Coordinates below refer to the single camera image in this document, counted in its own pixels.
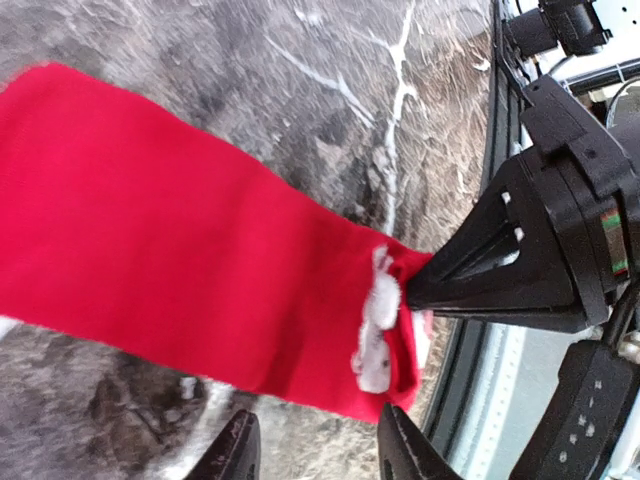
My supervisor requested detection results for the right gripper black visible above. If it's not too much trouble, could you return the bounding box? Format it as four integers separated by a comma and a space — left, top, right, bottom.
407, 75, 639, 330

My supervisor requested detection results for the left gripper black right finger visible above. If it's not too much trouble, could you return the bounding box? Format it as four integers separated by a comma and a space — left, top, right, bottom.
377, 403, 460, 480

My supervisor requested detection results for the white slotted cable duct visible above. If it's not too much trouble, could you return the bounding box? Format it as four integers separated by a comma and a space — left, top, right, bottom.
449, 324, 526, 479

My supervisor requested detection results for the black front rail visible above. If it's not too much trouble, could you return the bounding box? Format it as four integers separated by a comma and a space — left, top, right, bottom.
424, 0, 531, 451

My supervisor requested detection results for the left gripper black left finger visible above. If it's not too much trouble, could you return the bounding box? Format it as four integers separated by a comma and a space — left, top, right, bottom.
184, 409, 261, 480

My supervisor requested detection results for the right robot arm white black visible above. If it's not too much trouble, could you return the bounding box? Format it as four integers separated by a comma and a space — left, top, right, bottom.
407, 1, 639, 333

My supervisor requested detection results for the red santa sock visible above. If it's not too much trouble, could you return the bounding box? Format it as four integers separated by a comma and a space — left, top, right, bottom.
1, 64, 431, 422

